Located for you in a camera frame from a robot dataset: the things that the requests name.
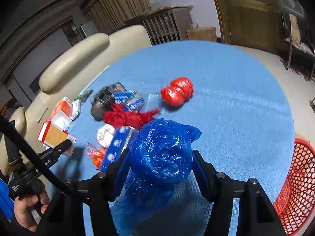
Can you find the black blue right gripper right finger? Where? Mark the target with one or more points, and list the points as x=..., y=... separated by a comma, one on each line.
x=257, y=216

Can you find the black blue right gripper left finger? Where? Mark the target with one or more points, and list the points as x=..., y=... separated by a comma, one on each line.
x=102, y=189

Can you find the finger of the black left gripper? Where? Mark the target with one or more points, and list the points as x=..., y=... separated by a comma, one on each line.
x=51, y=155

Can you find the orange plastic scrap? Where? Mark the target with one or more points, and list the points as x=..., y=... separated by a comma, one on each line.
x=97, y=155

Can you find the white paper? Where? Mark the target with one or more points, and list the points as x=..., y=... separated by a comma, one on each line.
x=105, y=135

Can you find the blue cardboard box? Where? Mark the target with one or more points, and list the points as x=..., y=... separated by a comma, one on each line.
x=121, y=141

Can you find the blue plastic bag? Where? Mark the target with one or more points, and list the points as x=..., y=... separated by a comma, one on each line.
x=161, y=156

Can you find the dark red plastic bag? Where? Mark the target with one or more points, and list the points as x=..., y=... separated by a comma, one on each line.
x=118, y=117

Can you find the black plastic bag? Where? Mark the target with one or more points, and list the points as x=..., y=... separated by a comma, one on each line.
x=104, y=99

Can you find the red plastic bag ball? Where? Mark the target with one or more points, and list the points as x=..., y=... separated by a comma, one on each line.
x=177, y=92

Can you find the blue tissue packet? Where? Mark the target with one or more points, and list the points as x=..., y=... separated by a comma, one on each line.
x=130, y=101

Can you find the person's left hand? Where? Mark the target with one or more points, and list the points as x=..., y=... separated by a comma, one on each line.
x=22, y=219

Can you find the red brown paper box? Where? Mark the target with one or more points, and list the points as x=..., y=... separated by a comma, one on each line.
x=51, y=135

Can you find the red plastic basket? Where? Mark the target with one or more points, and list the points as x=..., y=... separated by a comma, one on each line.
x=295, y=202

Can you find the orange white box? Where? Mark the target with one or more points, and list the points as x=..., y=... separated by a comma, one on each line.
x=65, y=112

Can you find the green snack wrapper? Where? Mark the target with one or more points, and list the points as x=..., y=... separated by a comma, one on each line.
x=83, y=95

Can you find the beige leather sofa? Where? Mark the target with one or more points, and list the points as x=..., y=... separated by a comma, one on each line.
x=72, y=71

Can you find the blue table cloth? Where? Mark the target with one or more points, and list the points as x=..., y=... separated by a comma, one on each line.
x=243, y=114

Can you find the beige curtain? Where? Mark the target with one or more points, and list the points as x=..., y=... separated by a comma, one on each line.
x=110, y=16

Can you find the wooden slatted crib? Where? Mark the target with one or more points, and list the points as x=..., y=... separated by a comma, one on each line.
x=164, y=24

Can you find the black metal chair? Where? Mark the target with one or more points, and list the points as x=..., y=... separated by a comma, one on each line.
x=298, y=34

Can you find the wooden door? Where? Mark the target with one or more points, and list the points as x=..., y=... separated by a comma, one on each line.
x=251, y=23

